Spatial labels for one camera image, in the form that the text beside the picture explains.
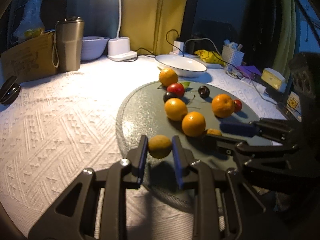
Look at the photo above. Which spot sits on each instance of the green leaf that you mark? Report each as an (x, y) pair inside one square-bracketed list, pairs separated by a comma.
[(185, 84)]

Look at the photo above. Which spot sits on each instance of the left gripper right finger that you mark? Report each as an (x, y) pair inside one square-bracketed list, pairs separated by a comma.
[(216, 214)]

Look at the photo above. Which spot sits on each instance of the black round object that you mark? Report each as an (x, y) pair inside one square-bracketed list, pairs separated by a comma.
[(10, 90)]

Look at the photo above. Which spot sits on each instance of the cardboard box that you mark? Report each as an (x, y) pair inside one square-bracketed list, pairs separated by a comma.
[(31, 60)]

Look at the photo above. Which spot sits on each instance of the yellow curtain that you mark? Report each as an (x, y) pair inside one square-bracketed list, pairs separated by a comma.
[(147, 22)]

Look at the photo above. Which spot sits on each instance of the yellow sponge block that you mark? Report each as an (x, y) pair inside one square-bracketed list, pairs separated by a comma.
[(274, 79)]

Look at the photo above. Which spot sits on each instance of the orange at mat edge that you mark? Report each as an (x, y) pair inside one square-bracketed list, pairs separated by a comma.
[(167, 77)]

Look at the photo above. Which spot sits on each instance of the round orange fruit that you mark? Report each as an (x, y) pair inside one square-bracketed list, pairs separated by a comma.
[(175, 109)]

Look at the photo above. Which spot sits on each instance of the white perforated basket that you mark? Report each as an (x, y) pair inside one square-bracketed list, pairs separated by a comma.
[(231, 53)]

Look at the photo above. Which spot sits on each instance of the white charger adapter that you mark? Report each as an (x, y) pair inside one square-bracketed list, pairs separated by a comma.
[(178, 46)]

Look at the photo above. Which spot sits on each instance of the small orange kumquat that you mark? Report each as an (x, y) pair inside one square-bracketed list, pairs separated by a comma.
[(193, 124)]

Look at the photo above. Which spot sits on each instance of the metallic tumbler with strap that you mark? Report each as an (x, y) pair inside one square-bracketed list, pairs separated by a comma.
[(68, 43)]

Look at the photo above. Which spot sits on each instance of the large red cherry tomato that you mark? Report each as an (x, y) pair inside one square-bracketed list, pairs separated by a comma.
[(176, 88)]

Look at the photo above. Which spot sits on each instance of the orange mandarin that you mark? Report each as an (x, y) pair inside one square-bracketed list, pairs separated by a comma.
[(222, 106)]

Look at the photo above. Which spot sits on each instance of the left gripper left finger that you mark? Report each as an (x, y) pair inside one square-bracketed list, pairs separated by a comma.
[(73, 214)]

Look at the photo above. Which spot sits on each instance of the small red cherry tomato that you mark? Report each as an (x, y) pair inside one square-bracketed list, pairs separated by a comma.
[(237, 105)]

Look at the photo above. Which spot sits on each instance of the plastic bag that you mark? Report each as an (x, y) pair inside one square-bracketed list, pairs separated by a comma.
[(31, 25)]

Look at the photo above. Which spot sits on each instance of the dark cherry with stem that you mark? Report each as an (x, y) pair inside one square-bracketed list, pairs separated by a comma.
[(204, 92)]

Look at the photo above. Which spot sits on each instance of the yellow duck snack bag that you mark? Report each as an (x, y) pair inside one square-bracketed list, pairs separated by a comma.
[(210, 57)]

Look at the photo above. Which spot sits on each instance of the round grey placemat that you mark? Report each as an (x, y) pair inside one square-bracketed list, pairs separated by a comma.
[(142, 113)]

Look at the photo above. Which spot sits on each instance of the purple cloth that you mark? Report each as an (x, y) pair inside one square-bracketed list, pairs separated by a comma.
[(249, 71)]

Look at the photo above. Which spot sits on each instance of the white power strip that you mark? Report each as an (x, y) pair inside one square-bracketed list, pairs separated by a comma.
[(185, 54)]

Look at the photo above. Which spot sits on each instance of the brown longan fruit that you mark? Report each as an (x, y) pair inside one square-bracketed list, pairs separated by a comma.
[(159, 146), (214, 132)]

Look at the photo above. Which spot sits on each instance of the lavender bowl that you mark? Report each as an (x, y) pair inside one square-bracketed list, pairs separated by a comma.
[(93, 47)]

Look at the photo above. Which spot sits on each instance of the white shallow plate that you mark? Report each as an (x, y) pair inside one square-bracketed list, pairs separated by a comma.
[(183, 66)]

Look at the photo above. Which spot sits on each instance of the dark plum cherry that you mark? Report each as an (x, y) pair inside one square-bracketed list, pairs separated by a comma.
[(168, 95)]

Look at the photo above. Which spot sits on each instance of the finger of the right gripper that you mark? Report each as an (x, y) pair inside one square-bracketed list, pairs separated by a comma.
[(246, 127), (224, 147)]

